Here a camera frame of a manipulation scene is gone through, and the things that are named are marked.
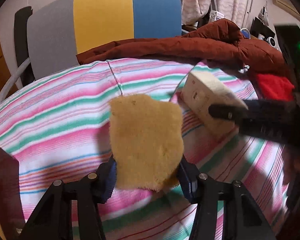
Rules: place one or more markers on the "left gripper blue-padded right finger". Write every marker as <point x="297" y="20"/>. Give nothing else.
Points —
<point x="188" y="176"/>

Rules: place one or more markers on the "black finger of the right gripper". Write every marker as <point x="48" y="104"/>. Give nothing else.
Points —
<point x="229" y="112"/>

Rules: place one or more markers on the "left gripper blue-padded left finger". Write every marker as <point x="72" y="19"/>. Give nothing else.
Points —
<point x="107" y="177"/>

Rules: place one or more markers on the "cream small carton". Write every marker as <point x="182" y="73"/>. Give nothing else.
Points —
<point x="203" y="89"/>

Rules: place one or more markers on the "large tan sponge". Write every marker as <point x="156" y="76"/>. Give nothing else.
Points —
<point x="146" y="142"/>

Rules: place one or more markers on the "person's right hand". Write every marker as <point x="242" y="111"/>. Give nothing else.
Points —
<point x="291" y="164"/>

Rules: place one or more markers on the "red cloth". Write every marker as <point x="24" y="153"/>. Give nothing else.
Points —
<point x="274" y="87"/>

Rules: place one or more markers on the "striped pink green tablecloth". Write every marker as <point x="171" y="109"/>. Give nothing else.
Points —
<point x="57" y="128"/>

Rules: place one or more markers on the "gold metal storage box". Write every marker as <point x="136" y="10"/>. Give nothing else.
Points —
<point x="11" y="214"/>

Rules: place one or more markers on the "grey yellow blue chair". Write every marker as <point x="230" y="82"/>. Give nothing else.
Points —
<point x="49" y="40"/>

